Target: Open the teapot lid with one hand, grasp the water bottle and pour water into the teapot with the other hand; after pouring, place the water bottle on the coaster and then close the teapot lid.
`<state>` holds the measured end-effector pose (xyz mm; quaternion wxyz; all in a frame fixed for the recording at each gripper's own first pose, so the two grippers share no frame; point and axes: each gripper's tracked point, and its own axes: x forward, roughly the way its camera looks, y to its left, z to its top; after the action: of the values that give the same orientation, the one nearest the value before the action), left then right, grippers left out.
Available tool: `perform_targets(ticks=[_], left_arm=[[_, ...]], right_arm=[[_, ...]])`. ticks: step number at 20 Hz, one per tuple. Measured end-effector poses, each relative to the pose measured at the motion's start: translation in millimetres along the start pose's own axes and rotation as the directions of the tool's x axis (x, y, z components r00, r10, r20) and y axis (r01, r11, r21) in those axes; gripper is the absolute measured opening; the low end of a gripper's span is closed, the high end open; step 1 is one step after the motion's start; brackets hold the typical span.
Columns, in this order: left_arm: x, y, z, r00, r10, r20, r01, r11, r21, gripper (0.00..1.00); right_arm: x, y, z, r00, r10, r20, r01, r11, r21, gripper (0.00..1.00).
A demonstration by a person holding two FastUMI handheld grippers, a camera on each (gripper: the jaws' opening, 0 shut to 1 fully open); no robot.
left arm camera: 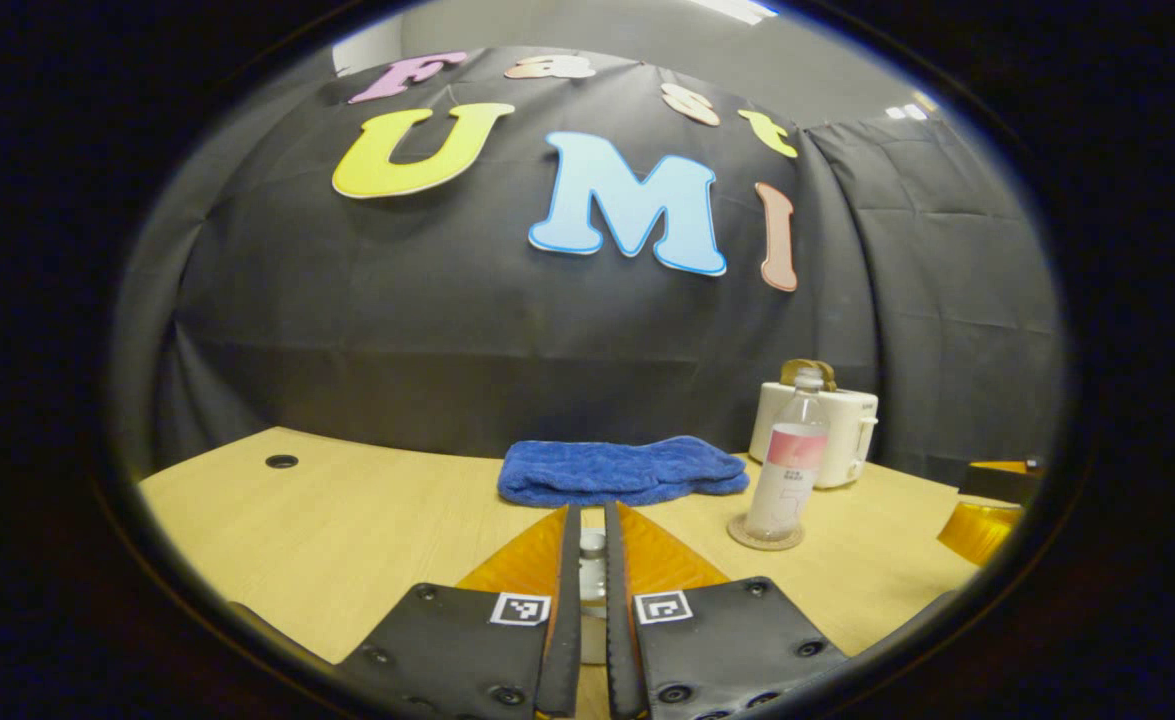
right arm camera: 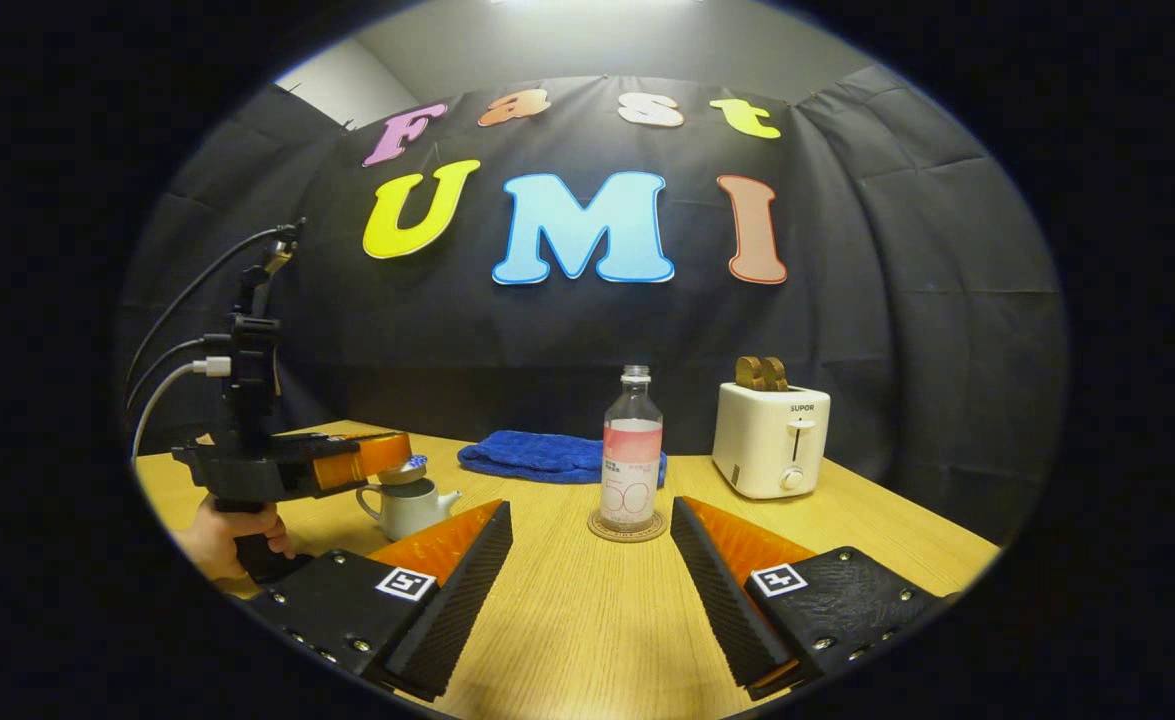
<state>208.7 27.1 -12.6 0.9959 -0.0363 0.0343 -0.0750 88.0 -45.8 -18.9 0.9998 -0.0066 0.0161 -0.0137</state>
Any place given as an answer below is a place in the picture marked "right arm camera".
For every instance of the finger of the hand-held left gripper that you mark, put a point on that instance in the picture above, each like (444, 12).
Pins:
(362, 462)

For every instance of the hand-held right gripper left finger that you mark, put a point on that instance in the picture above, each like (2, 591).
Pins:
(462, 610)

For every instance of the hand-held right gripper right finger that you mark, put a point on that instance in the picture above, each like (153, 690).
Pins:
(722, 610)

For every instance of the white ceramic teacup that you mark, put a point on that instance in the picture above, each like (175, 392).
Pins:
(412, 510)

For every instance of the round wooden coaster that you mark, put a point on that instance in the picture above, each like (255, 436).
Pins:
(627, 535)

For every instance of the clear water bottle pink label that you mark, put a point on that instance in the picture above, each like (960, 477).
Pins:
(632, 460)

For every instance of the blue towel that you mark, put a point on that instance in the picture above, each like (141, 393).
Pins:
(532, 455)

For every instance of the white toaster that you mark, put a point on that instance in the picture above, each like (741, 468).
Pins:
(767, 440)

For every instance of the brown bread slice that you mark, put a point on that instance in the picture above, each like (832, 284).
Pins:
(748, 373)
(776, 375)

